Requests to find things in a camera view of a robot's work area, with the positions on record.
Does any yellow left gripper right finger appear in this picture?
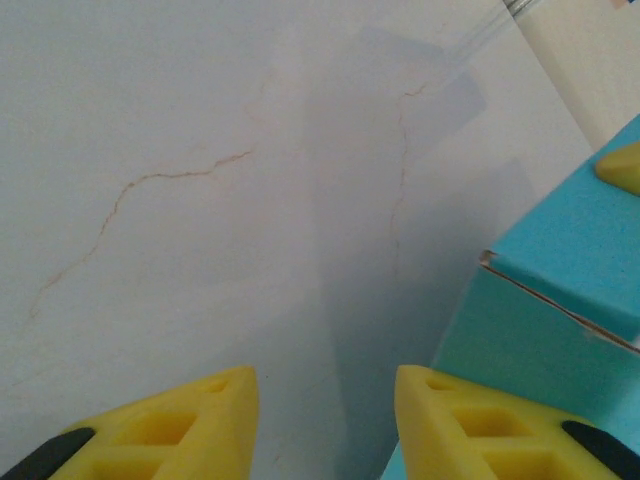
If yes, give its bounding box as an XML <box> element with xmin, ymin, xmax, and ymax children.
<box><xmin>393</xmin><ymin>364</ymin><xmax>640</xmax><ymax>480</ymax></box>

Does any teal white paper box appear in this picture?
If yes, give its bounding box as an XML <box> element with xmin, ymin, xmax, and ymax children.
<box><xmin>380</xmin><ymin>113</ymin><xmax>640</xmax><ymax>480</ymax></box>

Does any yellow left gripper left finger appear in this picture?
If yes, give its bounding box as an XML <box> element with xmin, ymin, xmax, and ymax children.
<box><xmin>0</xmin><ymin>364</ymin><xmax>259</xmax><ymax>480</ymax></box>

